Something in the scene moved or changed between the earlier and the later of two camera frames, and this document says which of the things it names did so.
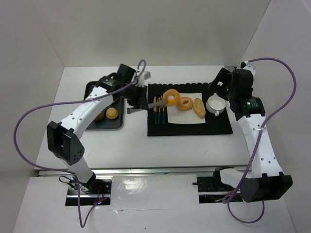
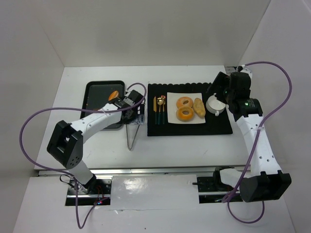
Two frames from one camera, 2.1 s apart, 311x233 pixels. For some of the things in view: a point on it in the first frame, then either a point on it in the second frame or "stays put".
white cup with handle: (215, 104) stays put
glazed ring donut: (171, 96) -> (185, 114)
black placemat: (157, 124) stays put
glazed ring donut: (184, 103) stays put
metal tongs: (162, 103) -> (127, 140)
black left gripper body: (140, 97) -> (132, 117)
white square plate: (175, 115) stays put
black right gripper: (219, 79) stays put
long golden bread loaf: (198, 107) stays put
